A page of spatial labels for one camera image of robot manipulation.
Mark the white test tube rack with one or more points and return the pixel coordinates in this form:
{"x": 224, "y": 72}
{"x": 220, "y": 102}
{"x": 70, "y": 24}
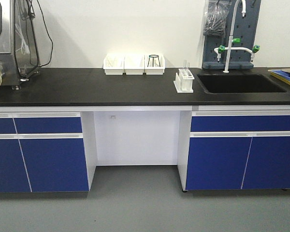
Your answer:
{"x": 183, "y": 81}

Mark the grey pegboard drying rack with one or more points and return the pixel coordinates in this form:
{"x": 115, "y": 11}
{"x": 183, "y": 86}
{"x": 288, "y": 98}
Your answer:
{"x": 244, "y": 29}

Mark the right white storage bin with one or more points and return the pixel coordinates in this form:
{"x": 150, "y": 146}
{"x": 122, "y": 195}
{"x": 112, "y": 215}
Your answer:
{"x": 155, "y": 70}

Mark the white storage bin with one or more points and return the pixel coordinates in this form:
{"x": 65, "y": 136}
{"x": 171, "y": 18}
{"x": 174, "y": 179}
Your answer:
{"x": 155, "y": 70}
{"x": 134, "y": 64}
{"x": 113, "y": 64}

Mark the middle white storage bin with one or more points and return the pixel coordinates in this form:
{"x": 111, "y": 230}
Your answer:
{"x": 134, "y": 64}

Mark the black metal tripod stand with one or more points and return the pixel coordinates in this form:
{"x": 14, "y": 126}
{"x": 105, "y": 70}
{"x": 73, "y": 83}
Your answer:
{"x": 153, "y": 61}

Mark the left white storage bin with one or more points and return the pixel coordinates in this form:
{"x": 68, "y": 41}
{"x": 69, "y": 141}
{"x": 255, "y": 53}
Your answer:
{"x": 113, "y": 64}

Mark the black lab sink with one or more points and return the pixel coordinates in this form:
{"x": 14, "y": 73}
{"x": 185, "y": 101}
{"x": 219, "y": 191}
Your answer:
{"x": 239, "y": 83}

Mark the blue cabinet right unit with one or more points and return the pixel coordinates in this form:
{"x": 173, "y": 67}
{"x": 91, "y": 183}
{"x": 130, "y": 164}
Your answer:
{"x": 237, "y": 152}

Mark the blue cabinet unit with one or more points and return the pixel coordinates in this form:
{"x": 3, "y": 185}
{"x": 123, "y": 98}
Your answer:
{"x": 237, "y": 152}
{"x": 44, "y": 152}

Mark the white gooseneck lab faucet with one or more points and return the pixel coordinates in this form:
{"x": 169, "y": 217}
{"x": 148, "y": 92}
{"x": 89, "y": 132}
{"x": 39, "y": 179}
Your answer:
{"x": 231, "y": 40}

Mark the blue cabinet left unit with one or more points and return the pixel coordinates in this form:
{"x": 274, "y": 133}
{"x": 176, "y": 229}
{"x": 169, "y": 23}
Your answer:
{"x": 44, "y": 152}

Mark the plastic bag of pegs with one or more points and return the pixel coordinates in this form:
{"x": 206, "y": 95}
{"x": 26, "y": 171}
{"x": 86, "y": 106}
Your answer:
{"x": 216, "y": 17}

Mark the stainless steel lab machine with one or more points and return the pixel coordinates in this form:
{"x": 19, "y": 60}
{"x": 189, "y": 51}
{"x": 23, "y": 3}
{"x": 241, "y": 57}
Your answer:
{"x": 19, "y": 55}

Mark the yellow tray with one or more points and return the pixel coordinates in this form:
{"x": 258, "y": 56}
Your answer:
{"x": 281, "y": 75}

